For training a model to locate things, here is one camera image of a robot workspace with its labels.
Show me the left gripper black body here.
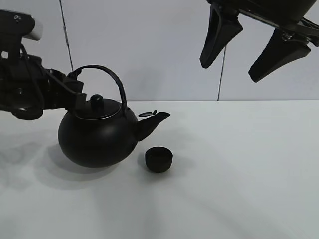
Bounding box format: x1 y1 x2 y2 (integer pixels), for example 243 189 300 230
0 55 65 109

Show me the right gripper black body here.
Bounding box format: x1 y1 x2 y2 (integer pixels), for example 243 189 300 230
208 0 319 47

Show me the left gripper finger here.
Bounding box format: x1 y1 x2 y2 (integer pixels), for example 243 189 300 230
52 71 84 93
49 93 87 110

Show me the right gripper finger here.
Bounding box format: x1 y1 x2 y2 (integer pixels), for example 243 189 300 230
248 29 311 83
199 3 243 69

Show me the black round teapot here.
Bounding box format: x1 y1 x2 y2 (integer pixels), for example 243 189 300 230
58 65 170 168

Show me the small black teacup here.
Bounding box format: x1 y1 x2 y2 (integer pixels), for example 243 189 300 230
145 146 173 173

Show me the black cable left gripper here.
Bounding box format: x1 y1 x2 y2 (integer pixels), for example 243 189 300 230
9 43 53 120

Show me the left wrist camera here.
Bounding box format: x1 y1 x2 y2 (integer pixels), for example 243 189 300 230
0 9 43 62

